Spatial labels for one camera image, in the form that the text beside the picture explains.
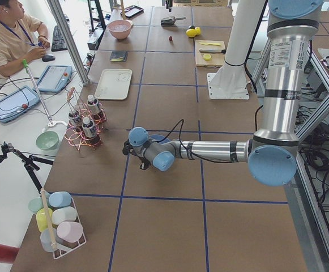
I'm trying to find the grey blue cup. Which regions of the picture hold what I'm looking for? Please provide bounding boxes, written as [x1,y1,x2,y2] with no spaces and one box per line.
[40,228,63,252]

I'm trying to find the yellow lemon rear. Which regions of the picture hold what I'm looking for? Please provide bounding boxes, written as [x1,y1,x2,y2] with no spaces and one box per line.
[194,27,201,36]

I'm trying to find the yellow lemon front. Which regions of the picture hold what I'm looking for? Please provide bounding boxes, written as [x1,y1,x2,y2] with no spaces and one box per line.
[186,28,197,38]

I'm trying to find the black keyboard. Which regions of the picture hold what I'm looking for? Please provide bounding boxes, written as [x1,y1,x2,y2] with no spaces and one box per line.
[51,25,67,52]

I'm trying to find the black computer mouse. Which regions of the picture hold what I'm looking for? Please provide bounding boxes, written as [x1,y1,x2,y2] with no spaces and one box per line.
[42,54,55,62]

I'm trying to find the steel muddler black tip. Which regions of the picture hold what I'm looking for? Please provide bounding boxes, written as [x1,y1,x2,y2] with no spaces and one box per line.
[199,49,227,54]

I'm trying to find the green bowl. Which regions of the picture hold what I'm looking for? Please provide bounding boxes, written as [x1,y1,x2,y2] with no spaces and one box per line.
[36,131,59,151]

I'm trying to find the aluminium frame post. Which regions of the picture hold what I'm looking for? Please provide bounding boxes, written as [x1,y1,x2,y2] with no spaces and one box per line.
[47,0,89,86]

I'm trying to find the cream bear tray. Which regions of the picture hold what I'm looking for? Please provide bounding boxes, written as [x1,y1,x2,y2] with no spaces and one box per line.
[94,69,133,100]

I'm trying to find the yellow lemon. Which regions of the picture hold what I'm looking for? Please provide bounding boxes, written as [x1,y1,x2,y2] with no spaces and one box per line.
[194,27,201,36]
[186,28,197,38]

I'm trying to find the yellow cup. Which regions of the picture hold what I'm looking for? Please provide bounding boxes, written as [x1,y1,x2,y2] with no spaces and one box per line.
[36,208,48,232]

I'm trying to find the wooden cutting board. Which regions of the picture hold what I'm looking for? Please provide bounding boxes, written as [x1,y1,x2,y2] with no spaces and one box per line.
[195,40,226,67]

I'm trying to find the blue teach pendant far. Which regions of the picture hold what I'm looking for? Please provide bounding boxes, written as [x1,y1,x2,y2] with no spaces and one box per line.
[37,65,73,94]

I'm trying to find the metal ice scoop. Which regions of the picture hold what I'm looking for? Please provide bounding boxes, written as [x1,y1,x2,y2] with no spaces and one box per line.
[160,16,186,26]

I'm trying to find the blue teach pendant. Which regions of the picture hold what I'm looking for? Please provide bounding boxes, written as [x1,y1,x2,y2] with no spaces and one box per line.
[37,65,73,94]
[0,86,40,123]

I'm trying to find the yellow plastic knife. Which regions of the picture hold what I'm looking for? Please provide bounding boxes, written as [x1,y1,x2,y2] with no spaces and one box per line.
[199,42,221,46]

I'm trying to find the white cup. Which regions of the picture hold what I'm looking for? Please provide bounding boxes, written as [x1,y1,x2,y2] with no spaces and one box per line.
[52,206,77,226]

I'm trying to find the pale green cup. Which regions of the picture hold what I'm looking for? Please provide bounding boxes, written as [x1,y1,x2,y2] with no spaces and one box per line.
[28,197,44,214]

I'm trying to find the blue teach pendant near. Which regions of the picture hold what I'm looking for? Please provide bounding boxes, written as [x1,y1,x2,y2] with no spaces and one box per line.
[0,86,40,123]

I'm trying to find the tea bottle right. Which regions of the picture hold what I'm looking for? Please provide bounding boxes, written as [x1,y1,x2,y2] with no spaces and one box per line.
[87,95,100,120]

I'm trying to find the pink bowl with ice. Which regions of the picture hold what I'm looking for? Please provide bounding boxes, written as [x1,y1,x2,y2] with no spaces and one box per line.
[108,19,134,40]

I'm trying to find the tea bottle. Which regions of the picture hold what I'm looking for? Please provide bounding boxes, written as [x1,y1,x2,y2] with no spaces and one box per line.
[69,110,83,133]
[82,117,97,145]
[87,95,100,120]

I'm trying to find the pink cup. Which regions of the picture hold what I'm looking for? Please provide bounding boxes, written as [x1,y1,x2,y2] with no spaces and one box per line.
[56,222,83,243]

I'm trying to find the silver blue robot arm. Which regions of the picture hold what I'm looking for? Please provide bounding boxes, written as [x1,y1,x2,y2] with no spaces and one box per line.
[122,1,323,186]

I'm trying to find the silver rod green tip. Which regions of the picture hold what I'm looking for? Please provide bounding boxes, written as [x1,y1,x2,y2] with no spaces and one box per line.
[22,59,67,132]

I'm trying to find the seated person beige shirt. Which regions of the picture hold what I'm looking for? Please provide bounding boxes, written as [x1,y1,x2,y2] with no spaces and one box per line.
[0,0,50,78]

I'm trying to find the tea bottle left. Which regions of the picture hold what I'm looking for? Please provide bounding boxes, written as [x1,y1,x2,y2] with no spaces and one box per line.
[69,110,83,133]

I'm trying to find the lemon half slice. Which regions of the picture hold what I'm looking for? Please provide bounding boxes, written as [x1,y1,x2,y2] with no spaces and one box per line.
[203,53,212,61]

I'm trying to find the white wire cup rack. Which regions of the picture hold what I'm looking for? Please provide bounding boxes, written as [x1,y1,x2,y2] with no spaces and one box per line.
[48,199,87,260]

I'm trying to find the copper wire bottle rack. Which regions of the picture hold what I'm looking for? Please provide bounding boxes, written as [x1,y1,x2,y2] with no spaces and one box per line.
[64,87,107,150]

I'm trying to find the tea bottle lower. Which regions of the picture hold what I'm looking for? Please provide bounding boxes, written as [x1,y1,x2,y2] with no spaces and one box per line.
[82,117,97,145]

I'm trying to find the blue plate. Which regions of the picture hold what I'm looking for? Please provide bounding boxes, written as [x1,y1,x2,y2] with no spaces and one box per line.
[149,134,170,145]

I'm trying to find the wooden rack handle stick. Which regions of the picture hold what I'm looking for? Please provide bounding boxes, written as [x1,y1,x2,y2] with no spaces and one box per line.
[40,188,58,252]

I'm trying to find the grey yellow folded cloth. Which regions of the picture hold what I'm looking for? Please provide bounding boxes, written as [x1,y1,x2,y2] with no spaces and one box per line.
[109,50,128,62]

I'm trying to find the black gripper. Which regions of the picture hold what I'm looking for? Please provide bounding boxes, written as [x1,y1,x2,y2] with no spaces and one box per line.
[122,140,150,170]

